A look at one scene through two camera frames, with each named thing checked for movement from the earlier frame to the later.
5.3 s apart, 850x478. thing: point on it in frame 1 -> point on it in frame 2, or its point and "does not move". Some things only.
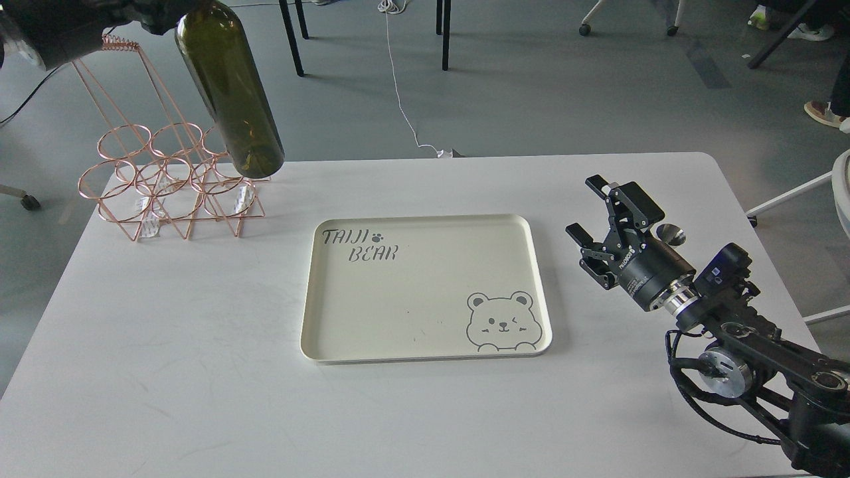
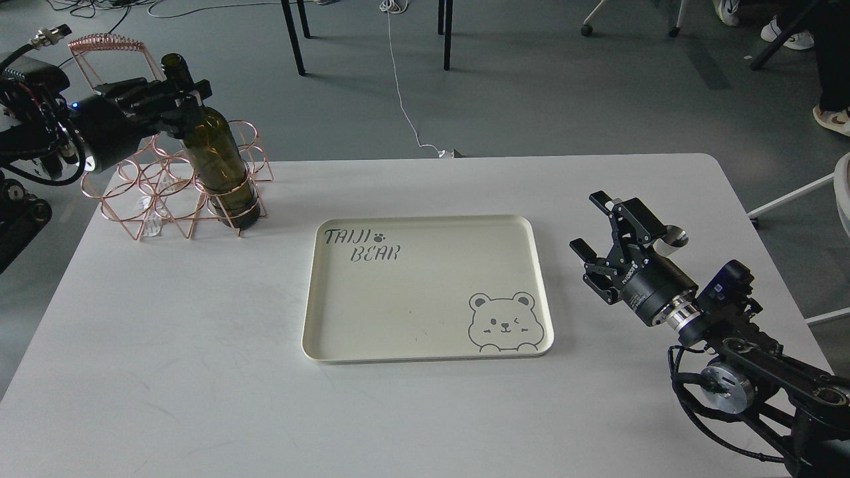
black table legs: [441, 16] does not move
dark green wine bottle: [214, 40] -> [215, 151]
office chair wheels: [585, 28] does not move
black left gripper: [56, 31] -> [115, 118]
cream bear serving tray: [424, 287] does not move
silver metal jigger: [672, 234] does not move
